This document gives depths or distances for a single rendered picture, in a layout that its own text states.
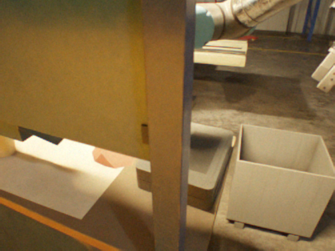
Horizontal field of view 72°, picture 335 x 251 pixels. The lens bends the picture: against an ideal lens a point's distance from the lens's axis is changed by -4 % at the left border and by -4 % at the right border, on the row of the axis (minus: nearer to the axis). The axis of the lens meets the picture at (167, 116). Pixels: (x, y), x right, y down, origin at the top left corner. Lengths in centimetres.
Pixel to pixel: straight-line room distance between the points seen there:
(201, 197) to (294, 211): 111
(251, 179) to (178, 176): 120
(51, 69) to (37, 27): 5
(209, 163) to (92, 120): 37
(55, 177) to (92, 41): 53
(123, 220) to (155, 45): 45
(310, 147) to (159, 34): 169
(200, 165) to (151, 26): 44
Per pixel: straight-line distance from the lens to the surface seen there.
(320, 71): 78
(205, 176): 57
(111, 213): 60
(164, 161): 26
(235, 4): 50
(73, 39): 28
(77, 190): 67
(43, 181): 74
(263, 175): 143
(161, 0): 20
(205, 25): 45
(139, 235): 56
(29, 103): 38
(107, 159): 71
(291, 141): 180
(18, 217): 83
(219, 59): 282
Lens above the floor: 141
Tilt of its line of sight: 29 degrees down
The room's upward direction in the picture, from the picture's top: straight up
